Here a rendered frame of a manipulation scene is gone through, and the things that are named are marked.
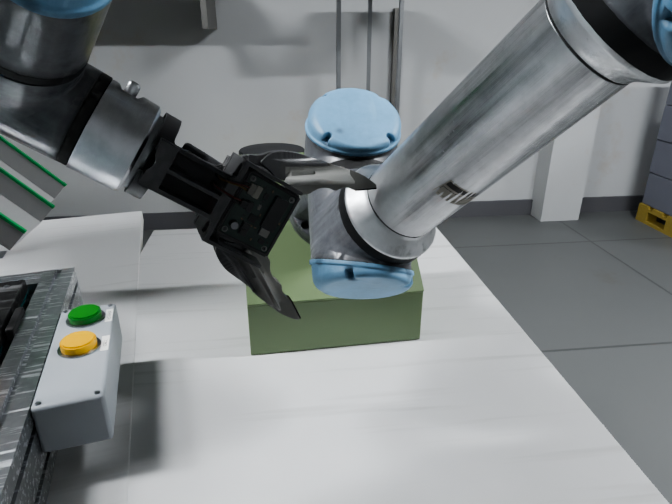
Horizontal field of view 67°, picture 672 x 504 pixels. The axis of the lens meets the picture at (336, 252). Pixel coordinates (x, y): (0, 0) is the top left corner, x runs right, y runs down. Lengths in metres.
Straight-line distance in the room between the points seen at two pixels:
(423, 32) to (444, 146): 3.29
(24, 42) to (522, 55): 0.31
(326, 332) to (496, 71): 0.49
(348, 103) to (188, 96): 3.04
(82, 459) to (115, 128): 0.42
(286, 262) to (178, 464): 0.31
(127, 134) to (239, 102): 3.23
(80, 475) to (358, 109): 0.52
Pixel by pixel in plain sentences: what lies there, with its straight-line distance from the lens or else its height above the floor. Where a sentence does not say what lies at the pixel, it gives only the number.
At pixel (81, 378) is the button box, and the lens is 0.64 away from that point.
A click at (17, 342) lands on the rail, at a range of 0.74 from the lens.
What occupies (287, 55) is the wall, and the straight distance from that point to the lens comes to 3.59.
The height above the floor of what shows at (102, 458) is 0.86.
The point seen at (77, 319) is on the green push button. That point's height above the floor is 0.97.
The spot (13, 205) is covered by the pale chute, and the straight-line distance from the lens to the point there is 1.07.
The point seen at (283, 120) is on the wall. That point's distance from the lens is 3.63.
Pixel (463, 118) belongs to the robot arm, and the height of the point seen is 1.25.
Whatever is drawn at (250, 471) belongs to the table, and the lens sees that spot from 0.63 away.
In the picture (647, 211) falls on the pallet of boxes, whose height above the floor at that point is 0.10.
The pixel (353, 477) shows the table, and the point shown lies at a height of 0.86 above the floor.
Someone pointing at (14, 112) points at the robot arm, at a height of 1.26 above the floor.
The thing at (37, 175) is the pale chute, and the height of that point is 1.04.
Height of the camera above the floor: 1.31
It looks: 23 degrees down
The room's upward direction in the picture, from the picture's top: straight up
